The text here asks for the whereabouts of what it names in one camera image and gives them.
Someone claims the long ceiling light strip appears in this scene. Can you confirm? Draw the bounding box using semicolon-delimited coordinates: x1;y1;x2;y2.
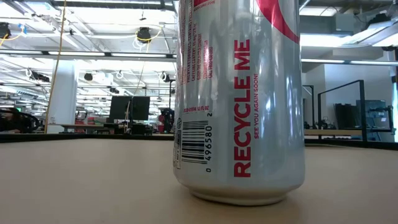
0;49;178;60
301;57;398;67

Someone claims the long background desk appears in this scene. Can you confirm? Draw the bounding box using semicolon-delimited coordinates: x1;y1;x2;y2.
58;123;125;134

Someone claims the black background cabinet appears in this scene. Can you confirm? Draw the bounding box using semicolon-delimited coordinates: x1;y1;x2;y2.
334;103;359;130

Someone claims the black ceiling device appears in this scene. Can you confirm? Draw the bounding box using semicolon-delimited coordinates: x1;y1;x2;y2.
0;22;12;40

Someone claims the black ceiling dome camera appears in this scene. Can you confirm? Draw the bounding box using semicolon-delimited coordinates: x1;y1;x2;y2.
136;26;153;44

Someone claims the red and black machine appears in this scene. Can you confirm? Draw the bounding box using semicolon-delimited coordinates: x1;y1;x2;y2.
157;107;175;134

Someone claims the silver diet cola can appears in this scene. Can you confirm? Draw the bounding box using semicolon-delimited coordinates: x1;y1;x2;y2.
172;0;307;207

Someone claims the wooden desk top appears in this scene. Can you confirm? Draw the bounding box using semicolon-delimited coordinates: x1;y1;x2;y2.
304;128;363;136

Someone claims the black computer monitor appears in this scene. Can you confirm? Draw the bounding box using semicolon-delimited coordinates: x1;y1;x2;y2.
108;95;151;122

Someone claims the black narrow partition frame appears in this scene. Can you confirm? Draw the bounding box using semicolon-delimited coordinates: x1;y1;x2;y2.
303;84;315;126

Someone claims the black background machinery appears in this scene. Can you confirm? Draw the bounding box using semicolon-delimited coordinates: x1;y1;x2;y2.
0;107;42;134

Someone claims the black framed glass partition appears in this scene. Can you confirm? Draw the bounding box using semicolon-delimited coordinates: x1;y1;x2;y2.
317;79;366;144

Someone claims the white building column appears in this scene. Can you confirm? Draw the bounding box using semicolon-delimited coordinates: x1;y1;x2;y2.
47;60;78;134

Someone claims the yellow hanging cord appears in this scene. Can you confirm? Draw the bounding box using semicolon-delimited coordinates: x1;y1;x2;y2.
43;0;68;134

